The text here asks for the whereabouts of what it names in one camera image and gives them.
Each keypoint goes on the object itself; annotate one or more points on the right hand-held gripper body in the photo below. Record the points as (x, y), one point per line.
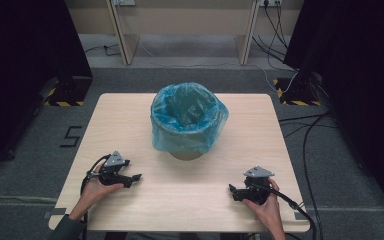
(256, 190)

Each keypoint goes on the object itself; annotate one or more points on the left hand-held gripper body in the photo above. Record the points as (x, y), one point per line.
(111, 173)

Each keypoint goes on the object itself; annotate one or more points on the green plastic bin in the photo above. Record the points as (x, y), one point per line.
(186, 155)

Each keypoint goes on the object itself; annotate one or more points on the blue plastic bag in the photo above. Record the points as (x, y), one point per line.
(188, 116)

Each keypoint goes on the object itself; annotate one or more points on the person's left hand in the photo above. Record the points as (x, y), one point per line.
(95, 193)

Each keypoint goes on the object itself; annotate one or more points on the person's right hand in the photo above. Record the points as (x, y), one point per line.
(268, 213)

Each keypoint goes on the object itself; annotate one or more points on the grey tape strip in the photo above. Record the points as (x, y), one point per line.
(55, 212)

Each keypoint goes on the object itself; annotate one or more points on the black yellow striped stand base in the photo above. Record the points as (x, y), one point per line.
(68, 95)
(295, 96)

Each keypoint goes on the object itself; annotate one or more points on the black curtain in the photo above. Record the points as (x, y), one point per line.
(356, 83)
(23, 66)

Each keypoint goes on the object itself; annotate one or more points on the light wooden desk leg panel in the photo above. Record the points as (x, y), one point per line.
(246, 36)
(123, 33)

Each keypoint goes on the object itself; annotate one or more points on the white power strip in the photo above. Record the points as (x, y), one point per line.
(123, 2)

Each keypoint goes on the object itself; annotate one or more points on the white wall socket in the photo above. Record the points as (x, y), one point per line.
(270, 2)

